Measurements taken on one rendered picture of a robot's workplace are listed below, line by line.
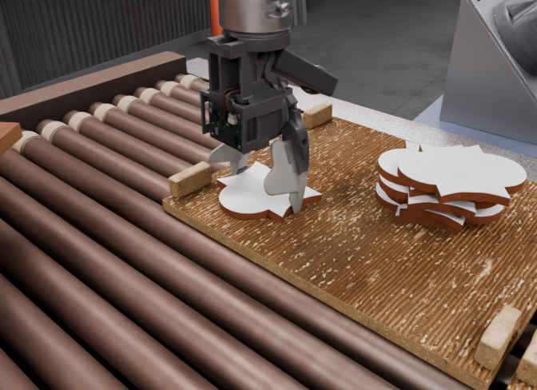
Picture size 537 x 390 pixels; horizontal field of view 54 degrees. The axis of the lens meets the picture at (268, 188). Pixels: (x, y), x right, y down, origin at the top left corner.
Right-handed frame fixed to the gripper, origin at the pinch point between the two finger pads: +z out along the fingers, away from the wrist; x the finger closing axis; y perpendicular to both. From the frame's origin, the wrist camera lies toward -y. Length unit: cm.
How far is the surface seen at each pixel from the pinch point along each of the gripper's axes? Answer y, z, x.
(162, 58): -19, -1, -50
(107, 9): -144, 49, -306
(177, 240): 12.1, 3.5, -2.9
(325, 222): -0.3, 0.7, 9.1
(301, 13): -336, 79, -298
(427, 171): -7.8, -6.3, 16.6
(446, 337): 5.4, 0.8, 27.8
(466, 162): -12.6, -6.3, 18.6
